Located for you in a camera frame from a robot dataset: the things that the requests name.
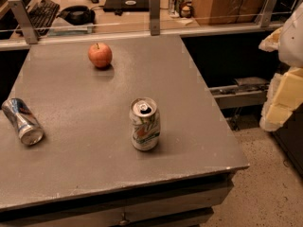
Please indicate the black keyboard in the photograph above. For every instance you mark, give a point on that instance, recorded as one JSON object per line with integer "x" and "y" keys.
{"x": 42, "y": 15}

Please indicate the white 7up can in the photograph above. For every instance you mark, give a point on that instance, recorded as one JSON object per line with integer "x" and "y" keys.
{"x": 145, "y": 118}

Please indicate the black headphones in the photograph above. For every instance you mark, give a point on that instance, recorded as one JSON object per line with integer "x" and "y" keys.
{"x": 78, "y": 15}

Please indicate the left metal bracket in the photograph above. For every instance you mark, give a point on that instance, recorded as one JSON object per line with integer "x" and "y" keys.
{"x": 19, "y": 10}

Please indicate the small brown jar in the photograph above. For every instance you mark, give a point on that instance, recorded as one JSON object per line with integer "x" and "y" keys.
{"x": 185, "y": 12}

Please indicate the cardboard box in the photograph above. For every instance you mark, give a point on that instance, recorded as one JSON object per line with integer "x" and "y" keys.
{"x": 219, "y": 12}

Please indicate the middle metal bracket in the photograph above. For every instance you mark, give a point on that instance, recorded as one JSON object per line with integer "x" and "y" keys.
{"x": 154, "y": 6}

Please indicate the black laptop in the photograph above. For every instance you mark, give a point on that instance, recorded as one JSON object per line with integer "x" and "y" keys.
{"x": 126, "y": 5}

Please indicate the right metal bracket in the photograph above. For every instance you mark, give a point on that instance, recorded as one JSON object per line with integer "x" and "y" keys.
{"x": 265, "y": 15}

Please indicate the crushed blue silver can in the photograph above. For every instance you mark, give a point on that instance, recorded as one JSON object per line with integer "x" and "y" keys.
{"x": 23, "y": 121}

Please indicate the red apple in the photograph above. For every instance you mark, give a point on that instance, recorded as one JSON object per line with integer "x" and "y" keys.
{"x": 100, "y": 55}

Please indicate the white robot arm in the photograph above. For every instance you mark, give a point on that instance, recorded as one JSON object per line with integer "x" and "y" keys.
{"x": 290, "y": 47}

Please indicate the grey drawer front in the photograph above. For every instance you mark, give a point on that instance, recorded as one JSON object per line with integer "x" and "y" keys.
{"x": 173, "y": 207}

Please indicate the metal bracket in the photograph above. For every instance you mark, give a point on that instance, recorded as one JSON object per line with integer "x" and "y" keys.
{"x": 154, "y": 6}
{"x": 265, "y": 15}
{"x": 19, "y": 10}

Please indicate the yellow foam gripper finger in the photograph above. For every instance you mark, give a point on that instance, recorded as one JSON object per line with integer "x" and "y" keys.
{"x": 284, "y": 96}
{"x": 270, "y": 43}

